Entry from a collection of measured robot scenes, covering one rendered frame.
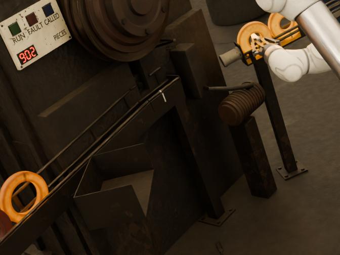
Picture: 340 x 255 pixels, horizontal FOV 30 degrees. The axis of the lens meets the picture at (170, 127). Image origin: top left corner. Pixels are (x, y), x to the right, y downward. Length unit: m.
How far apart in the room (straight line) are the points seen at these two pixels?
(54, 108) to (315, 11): 1.03
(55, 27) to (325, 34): 1.03
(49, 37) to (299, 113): 1.71
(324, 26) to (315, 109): 1.72
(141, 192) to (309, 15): 0.81
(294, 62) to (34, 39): 0.97
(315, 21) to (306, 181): 1.24
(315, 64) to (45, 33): 1.04
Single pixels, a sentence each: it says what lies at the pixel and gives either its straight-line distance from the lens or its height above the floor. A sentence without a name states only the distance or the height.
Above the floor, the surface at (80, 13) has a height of 1.16.
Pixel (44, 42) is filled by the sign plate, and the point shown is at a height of 1.10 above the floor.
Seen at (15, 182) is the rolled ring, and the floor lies 0.76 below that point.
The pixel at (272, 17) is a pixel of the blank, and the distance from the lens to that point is 2.84.
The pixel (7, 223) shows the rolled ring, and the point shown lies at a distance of 2.27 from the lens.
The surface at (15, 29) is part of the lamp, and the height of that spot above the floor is 1.20.
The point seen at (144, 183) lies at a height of 0.60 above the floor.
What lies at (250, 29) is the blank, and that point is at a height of 0.76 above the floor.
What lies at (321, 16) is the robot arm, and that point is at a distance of 1.97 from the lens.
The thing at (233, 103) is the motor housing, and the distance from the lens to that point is 2.75.
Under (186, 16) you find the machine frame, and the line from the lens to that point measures 2.88.
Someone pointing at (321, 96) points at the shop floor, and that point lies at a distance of 3.77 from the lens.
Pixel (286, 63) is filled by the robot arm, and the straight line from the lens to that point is 2.47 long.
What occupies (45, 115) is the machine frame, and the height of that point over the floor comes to 0.87.
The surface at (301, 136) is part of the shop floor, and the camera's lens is 3.41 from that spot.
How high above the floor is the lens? 1.68
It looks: 25 degrees down
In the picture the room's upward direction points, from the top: 21 degrees counter-clockwise
